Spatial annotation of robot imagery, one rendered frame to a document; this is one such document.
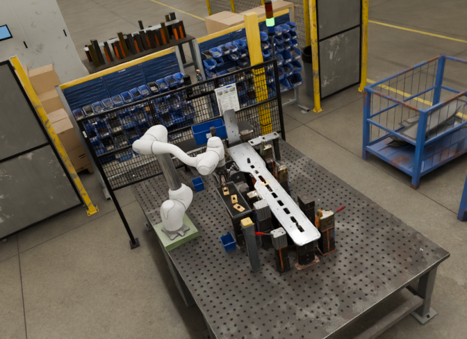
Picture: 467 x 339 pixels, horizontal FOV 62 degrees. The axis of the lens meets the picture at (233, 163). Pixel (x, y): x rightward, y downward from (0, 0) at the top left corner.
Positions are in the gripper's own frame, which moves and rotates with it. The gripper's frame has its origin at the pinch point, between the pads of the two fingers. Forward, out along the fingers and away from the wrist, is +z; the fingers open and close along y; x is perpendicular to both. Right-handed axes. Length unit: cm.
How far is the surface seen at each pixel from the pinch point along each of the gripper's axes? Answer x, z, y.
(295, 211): -21, 20, 45
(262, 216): -20.7, 17.4, 20.9
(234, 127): 91, 6, 22
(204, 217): 30, 50, -23
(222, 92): 119, -19, 19
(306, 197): -13, 17, 56
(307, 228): -40, 20, 47
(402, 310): -67, 97, 105
